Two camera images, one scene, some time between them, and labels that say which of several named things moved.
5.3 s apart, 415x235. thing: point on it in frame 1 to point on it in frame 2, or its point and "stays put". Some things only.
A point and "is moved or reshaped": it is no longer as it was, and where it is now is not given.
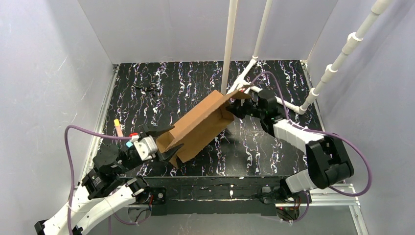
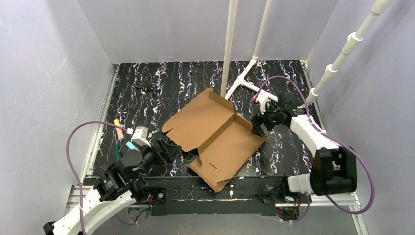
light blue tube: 129,144 stays put
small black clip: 149,88 stays put
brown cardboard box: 181,142 is moved or reshaped
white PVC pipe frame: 243,83 stays put
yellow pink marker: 117,125 stays put
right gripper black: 245,109 to 262,122
